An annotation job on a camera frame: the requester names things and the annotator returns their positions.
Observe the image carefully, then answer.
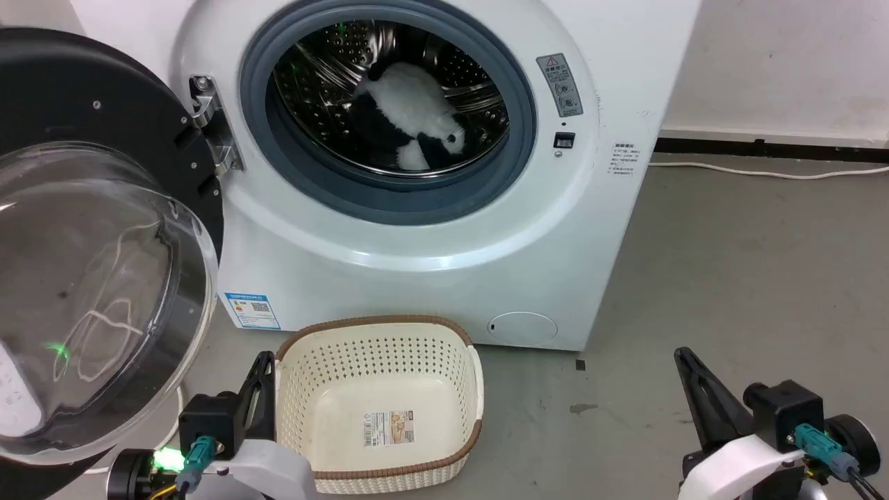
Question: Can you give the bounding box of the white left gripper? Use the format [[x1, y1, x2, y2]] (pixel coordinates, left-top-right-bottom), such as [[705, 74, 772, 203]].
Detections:
[[201, 351, 318, 500]]

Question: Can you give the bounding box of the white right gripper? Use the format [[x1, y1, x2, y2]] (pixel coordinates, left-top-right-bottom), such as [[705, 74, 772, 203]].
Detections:
[[674, 347, 810, 500]]

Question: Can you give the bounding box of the black round washer door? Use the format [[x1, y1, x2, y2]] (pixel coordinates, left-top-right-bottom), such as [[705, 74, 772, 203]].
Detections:
[[0, 28, 225, 500]]

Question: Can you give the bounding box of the white front-load washing machine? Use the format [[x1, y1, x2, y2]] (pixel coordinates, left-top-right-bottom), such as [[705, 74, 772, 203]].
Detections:
[[69, 0, 702, 352]]

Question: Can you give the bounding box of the metal door hinge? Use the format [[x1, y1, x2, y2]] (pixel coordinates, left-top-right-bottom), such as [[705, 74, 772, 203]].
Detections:
[[189, 75, 245, 177]]

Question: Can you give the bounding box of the blue energy label sticker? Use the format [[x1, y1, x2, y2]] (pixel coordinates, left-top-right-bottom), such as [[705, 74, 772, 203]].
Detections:
[[224, 292, 282, 331]]

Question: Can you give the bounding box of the cream perforated laundry basket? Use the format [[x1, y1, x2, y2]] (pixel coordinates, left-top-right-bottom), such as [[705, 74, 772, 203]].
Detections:
[[275, 315, 485, 495]]

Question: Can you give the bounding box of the paper label with barcode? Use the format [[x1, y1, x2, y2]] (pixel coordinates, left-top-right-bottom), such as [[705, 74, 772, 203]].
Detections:
[[363, 410, 415, 447]]

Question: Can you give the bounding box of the round drain filter cover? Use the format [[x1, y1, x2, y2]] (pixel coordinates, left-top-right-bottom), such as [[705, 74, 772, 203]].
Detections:
[[487, 311, 558, 346]]

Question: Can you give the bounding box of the black skirting strip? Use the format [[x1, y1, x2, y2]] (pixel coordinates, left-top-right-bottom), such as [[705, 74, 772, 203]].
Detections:
[[655, 137, 889, 165]]

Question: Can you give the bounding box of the black and white plush panda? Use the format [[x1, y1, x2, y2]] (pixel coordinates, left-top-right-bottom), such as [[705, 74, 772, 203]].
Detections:
[[353, 61, 467, 172]]

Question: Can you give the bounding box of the steel perforated washer drum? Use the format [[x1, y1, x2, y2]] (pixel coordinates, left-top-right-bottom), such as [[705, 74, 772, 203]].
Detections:
[[272, 19, 510, 177]]

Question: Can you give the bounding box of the grey warning sticker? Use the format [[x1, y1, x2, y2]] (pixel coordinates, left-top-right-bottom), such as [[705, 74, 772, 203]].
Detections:
[[535, 53, 584, 118]]

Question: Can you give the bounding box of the teal left cable connector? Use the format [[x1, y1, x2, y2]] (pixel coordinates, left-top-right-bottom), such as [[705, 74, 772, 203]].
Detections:
[[175, 435, 217, 491]]

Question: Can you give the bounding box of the teal cable connector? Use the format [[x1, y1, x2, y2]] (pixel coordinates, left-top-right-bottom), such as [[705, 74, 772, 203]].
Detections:
[[794, 423, 861, 481], [175, 435, 217, 491]]

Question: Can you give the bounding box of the teal right cable connector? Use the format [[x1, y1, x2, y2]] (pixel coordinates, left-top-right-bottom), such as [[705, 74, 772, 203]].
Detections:
[[794, 423, 861, 481]]

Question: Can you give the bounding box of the white floor cable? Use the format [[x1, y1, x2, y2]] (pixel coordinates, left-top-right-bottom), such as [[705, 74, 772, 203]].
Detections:
[[649, 161, 889, 181]]

